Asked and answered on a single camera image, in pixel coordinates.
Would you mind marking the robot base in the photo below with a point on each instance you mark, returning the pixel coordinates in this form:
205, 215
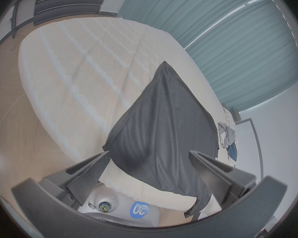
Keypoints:
119, 207

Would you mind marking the grey bedside table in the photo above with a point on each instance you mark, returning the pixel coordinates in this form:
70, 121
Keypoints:
236, 114

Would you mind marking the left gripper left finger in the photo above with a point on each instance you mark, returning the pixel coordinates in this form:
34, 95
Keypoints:
84, 177

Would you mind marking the pile of clothes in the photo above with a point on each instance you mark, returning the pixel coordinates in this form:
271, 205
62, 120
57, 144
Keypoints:
229, 135

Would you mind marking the black chest of drawers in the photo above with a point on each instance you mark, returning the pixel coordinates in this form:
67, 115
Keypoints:
67, 6

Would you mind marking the bed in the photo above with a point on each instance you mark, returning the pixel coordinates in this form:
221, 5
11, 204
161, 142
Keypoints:
77, 83

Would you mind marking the white printed pillow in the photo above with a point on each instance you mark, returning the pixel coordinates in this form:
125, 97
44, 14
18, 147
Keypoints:
228, 114

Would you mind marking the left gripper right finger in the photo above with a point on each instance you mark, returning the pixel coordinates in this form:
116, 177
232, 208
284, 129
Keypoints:
218, 180

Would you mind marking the black T-shirt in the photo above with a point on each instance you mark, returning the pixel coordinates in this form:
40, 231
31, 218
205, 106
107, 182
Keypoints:
164, 132

